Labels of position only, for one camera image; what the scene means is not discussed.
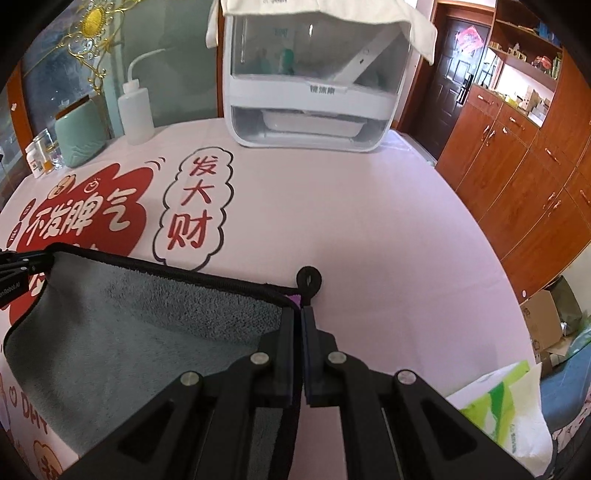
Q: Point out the pink printed tablecloth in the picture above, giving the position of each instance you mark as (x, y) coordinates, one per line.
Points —
(369, 230)

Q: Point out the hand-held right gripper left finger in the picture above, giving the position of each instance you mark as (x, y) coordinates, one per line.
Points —
(288, 350)

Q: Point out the small white-capped bottle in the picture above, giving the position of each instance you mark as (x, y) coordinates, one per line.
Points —
(33, 161)

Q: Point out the white squeeze bottle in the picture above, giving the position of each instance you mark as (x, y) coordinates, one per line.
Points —
(135, 110)

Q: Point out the gold flower ornament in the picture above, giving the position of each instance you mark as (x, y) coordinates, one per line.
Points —
(92, 21)

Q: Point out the white plastic dish cabinet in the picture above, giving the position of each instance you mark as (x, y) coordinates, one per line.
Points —
(314, 97)

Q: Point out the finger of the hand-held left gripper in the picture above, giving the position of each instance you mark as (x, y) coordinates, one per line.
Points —
(27, 264)

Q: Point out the cream cloth cover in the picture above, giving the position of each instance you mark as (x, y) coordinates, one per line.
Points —
(323, 9)

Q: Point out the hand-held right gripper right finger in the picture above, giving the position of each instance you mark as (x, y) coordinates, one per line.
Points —
(310, 350)

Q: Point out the green white tissue pack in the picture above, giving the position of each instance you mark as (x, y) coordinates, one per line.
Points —
(503, 415)

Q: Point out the green ceramic jar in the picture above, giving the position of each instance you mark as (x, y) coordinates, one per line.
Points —
(81, 134)

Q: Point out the cardboard box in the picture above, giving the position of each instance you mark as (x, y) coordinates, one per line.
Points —
(542, 323)

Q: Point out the red door decoration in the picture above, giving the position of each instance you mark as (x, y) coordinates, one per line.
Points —
(470, 40)

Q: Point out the dark brown door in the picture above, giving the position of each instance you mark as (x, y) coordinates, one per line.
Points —
(450, 92)

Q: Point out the wooden wall cabinet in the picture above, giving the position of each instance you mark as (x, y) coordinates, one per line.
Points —
(517, 152)

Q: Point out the green plastic bag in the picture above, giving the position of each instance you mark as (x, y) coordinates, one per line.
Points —
(565, 302)

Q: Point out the grey towel with black trim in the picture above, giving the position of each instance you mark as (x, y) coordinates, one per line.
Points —
(138, 332)

